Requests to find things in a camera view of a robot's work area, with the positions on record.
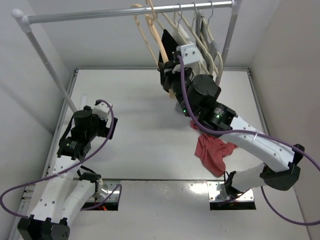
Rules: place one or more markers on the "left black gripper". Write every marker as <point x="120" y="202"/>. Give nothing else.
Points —
<point x="104" y="129"/>

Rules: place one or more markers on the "red t shirt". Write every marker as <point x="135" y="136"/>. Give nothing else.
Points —
<point x="212" y="151"/>

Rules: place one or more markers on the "cream hanger with white garment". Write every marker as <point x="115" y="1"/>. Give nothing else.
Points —
<point x="201" y="36"/>

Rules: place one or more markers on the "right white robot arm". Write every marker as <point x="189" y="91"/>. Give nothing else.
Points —
<point x="198" y="98"/>

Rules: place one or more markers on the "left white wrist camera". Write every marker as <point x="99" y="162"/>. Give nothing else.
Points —
<point x="102" y="110"/>

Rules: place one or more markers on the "grey hanging garment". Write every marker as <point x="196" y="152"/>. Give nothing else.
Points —
<point x="212" y="40"/>

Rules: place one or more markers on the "white hanging garment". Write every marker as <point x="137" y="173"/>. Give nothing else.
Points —
<point x="182" y="38"/>

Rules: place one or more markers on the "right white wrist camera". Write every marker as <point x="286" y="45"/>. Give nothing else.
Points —
<point x="190" y="54"/>

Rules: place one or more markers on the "white metal clothes rack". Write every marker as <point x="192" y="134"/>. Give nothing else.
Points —
<point x="25" y="21"/>

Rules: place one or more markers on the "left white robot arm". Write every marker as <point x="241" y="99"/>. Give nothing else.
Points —
<point x="67" y="189"/>

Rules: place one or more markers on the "peach plastic hanger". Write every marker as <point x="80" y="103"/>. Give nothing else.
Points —
<point x="151" y="19"/>

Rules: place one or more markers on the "black hanging garment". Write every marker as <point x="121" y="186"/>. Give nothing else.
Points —
<point x="170" y="46"/>

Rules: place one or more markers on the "cream hanger with grey garment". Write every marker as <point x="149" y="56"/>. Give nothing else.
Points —
<point x="210" y="37"/>

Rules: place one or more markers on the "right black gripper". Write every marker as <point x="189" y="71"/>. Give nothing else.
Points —
<point x="168" y="71"/>

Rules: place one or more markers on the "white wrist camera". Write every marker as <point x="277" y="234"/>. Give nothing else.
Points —
<point x="102" y="110"/>
<point x="190" y="54"/>

